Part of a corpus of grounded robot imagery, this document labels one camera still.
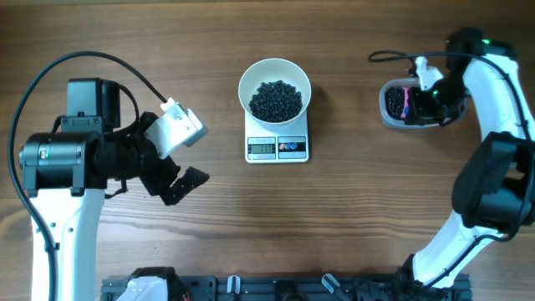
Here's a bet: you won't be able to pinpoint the pink scoop blue handle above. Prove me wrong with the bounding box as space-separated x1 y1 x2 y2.
400 87 410 120

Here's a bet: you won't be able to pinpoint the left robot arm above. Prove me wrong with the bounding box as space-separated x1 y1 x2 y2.
19 78 209 300

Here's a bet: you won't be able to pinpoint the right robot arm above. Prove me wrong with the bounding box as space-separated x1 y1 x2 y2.
380 28 534 298

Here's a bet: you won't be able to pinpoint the white digital kitchen scale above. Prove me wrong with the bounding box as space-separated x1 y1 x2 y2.
244 111 310 164

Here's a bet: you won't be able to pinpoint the black beans in bowl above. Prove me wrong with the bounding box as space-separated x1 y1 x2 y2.
248 80 303 123

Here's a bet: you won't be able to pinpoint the white bowl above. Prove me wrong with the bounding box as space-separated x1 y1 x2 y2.
237 58 312 130

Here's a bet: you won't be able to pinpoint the clear plastic container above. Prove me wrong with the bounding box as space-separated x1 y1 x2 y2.
379 78 466 130

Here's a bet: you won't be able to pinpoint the black beans in container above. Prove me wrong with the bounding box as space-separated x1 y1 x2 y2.
385 86 403 120

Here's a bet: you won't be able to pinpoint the right black camera cable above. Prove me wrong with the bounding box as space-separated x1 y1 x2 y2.
367 49 535 293

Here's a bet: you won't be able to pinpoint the black camera cable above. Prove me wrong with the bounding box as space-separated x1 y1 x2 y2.
7 50 168 301
367 49 535 293

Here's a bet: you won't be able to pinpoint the left black camera cable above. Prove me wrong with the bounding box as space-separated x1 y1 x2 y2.
7 50 168 301

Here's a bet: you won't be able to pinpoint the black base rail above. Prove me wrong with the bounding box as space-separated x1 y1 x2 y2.
99 267 473 301

